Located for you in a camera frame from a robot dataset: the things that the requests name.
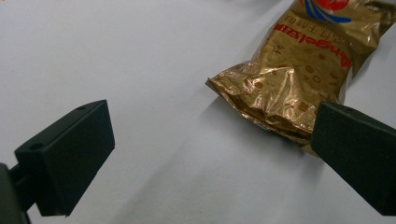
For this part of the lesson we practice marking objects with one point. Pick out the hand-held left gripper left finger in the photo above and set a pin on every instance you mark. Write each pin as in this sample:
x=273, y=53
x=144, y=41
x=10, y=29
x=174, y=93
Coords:
x=71, y=155

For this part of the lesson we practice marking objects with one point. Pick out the gold foil packet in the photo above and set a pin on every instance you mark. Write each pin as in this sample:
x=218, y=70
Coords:
x=299, y=68

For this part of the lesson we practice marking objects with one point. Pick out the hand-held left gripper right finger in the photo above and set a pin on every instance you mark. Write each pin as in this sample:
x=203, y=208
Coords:
x=358, y=149

